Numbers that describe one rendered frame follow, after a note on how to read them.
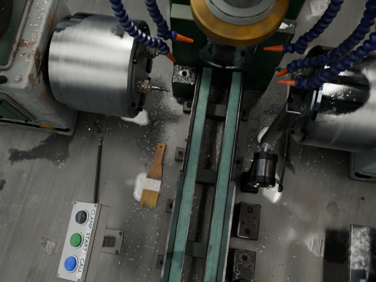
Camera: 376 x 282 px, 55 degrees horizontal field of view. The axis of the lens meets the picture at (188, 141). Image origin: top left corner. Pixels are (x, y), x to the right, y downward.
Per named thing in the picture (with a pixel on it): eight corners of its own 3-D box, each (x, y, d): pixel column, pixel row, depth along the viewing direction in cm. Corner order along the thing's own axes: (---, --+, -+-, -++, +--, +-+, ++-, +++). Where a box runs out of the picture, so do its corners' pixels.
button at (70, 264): (71, 255, 80) (65, 255, 79) (81, 257, 79) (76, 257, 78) (67, 269, 80) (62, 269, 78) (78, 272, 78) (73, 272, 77)
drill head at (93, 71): (49, 37, 110) (10, -20, 86) (167, 54, 109) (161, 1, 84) (27, 113, 104) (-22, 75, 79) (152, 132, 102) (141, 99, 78)
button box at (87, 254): (87, 203, 88) (73, 200, 83) (111, 206, 85) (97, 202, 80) (70, 277, 83) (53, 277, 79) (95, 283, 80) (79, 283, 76)
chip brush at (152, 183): (154, 141, 113) (154, 141, 112) (169, 145, 113) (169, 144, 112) (138, 206, 108) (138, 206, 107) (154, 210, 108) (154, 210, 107)
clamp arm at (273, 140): (260, 136, 93) (286, 99, 69) (272, 137, 93) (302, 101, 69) (259, 149, 93) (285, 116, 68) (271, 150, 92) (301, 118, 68)
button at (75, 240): (76, 232, 82) (70, 231, 80) (87, 234, 80) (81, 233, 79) (73, 246, 81) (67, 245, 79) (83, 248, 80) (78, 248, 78)
